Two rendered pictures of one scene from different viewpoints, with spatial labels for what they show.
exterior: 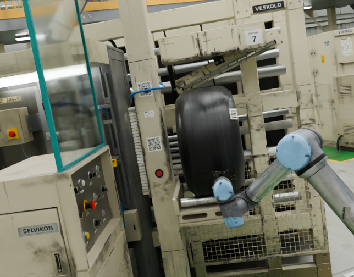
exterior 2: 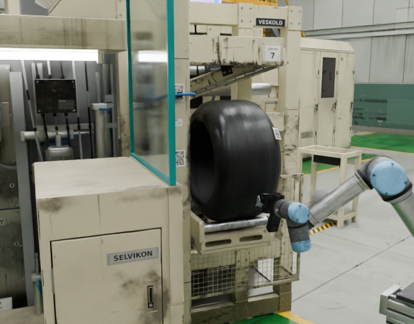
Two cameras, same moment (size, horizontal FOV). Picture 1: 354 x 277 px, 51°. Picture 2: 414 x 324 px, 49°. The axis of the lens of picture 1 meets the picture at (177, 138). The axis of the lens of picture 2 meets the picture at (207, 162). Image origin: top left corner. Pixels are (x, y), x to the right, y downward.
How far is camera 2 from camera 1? 0.92 m
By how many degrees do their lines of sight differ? 27
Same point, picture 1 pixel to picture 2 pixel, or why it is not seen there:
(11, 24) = not seen: outside the picture
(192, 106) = (236, 121)
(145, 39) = (186, 35)
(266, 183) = (332, 207)
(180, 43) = (199, 44)
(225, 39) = (245, 50)
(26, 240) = (115, 269)
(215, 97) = (256, 113)
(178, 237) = (188, 267)
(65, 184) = (176, 200)
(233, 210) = (306, 233)
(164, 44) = not seen: hidden behind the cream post
